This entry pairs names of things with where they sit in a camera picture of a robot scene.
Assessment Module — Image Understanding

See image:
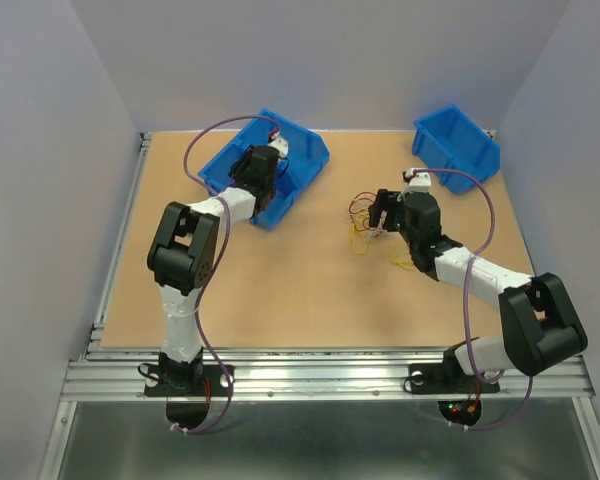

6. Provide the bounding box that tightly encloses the small blue bin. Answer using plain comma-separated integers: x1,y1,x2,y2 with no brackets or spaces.
412,105,501,183

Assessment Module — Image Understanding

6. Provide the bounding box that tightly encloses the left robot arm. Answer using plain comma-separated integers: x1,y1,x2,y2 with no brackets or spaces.
143,140,289,394

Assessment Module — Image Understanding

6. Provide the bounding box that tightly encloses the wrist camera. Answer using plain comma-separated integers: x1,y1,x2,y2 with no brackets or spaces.
268,131,289,159
402,168,432,195

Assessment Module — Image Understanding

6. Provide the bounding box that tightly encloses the wire bundle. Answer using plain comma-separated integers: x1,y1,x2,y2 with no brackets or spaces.
342,192,386,256

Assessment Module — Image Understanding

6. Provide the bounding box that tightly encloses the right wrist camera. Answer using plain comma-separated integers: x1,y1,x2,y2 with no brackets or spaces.
402,168,432,195

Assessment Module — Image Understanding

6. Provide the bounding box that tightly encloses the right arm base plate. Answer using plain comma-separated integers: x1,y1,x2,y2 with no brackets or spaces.
402,363,500,395

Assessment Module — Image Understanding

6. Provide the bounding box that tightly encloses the aluminium frame rail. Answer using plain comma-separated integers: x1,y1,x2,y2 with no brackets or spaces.
62,130,596,402

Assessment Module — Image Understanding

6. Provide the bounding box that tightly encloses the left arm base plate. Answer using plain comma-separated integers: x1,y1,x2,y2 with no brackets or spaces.
137,363,234,398

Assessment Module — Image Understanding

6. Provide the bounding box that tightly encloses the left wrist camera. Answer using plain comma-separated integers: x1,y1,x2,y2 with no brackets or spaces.
268,131,289,159

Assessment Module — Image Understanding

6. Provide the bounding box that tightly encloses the large divided blue bin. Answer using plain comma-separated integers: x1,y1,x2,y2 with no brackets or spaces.
198,109,329,231

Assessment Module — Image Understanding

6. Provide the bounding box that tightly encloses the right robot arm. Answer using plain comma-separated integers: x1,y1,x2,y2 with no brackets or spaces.
369,189,588,390

